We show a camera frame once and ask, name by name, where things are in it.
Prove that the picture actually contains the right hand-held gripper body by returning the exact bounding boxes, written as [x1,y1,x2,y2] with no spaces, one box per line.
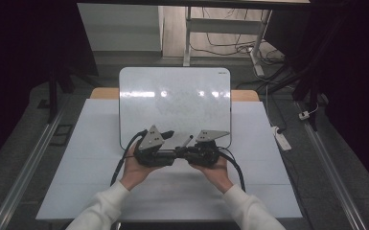
[184,128,231,170]

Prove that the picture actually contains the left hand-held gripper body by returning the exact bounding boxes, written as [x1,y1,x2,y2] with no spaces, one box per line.
[132,125,177,169]

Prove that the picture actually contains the white whiteboard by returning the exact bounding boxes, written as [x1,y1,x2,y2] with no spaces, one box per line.
[118,66,232,152]

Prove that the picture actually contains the person's right hand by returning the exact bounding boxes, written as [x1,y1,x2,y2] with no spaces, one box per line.
[189,154,235,195]

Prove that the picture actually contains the person's left hand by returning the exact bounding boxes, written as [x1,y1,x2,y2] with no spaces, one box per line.
[119,143,161,192]

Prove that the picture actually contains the white table mat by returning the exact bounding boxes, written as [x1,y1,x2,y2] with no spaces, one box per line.
[35,98,303,222]

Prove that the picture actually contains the white power strip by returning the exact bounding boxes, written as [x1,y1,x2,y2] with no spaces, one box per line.
[270,126,292,152]

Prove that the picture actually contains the black metal stand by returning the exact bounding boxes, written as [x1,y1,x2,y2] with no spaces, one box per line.
[290,60,322,132]
[37,65,76,125]

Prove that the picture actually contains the white cabinet panel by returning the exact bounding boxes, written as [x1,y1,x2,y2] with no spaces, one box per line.
[77,3,164,53]

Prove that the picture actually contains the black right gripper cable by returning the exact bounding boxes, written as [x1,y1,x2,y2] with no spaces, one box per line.
[216,146,247,193]

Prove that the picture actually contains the small white adapter with cable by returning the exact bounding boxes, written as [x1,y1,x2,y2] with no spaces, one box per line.
[298,103,320,122]

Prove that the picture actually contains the black floor cables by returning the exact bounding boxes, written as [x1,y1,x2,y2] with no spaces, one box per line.
[190,7,287,66]

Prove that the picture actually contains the white desk frame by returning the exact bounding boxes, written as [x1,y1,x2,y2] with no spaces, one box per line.
[182,6,273,78]

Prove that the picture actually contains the aluminium rail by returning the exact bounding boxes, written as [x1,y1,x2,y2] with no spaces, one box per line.
[294,101,369,230]
[0,103,66,230]

